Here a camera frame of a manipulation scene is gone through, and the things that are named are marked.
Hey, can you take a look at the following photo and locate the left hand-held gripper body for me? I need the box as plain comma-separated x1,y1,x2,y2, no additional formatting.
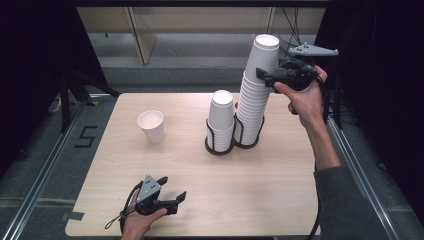
134,174,178,216

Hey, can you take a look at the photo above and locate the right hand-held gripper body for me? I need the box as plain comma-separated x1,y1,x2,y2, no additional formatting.
273,42,340,93

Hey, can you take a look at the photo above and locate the tall stack of white cups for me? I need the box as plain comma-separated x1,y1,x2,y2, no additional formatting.
234,71,278,147

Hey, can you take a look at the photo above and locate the black wire cup holder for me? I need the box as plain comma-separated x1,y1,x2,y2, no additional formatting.
204,112,266,156

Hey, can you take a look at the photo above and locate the person's right hand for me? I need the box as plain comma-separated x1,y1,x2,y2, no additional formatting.
273,64,329,130

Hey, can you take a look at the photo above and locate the person's left hand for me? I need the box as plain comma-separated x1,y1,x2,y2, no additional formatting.
120,191,169,236

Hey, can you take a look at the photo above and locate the short stack of white cups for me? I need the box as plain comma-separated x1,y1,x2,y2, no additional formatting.
206,89,236,153

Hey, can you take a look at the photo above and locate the grey tape piece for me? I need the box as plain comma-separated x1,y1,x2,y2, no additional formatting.
60,211,85,222

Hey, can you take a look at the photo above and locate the beige wooden shelf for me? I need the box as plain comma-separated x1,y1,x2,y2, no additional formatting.
76,6,326,66

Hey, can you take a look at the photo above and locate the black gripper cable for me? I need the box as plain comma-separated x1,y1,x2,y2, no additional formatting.
104,181,143,234
283,58,332,240

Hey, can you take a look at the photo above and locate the bundle of black hanging cables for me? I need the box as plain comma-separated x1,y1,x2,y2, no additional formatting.
266,6,318,58

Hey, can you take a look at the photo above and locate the aluminium floor rail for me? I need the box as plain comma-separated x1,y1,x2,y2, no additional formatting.
1,96,91,240
326,116,403,240

